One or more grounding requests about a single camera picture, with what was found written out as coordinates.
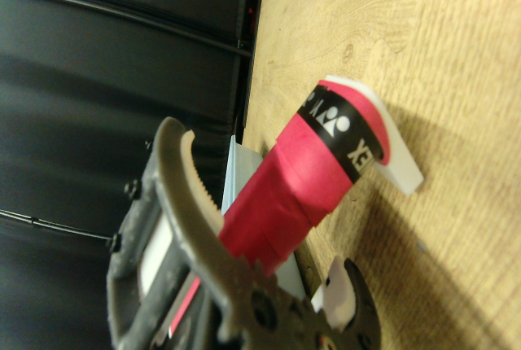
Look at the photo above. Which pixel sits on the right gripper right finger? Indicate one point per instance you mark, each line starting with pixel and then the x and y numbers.
pixel 240 285

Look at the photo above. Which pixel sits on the blue litter tray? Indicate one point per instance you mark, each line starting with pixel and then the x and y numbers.
pixel 244 163

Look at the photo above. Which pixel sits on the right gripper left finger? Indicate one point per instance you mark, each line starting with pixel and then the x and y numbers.
pixel 126 252

